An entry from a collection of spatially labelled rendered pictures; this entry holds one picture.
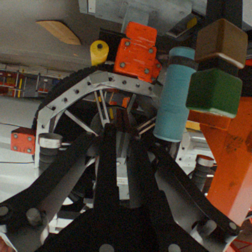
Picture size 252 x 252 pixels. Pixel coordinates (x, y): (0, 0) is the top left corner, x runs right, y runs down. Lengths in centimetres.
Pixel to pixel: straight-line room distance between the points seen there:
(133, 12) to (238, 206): 95
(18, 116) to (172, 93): 83
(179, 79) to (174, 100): 6
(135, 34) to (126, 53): 7
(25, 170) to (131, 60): 88
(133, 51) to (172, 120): 25
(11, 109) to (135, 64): 75
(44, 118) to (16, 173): 66
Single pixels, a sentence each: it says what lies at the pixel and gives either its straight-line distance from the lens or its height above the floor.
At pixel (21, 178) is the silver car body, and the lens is 110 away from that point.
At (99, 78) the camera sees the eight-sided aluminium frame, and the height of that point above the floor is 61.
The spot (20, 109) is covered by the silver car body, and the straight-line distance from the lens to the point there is 96.
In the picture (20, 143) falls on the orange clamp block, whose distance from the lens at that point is 55.
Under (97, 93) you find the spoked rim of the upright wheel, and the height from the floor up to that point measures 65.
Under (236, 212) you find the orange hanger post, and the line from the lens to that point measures 80.
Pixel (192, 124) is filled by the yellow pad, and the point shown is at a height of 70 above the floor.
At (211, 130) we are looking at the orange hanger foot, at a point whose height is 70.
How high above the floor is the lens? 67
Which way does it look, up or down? 8 degrees up
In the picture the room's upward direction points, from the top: 168 degrees counter-clockwise
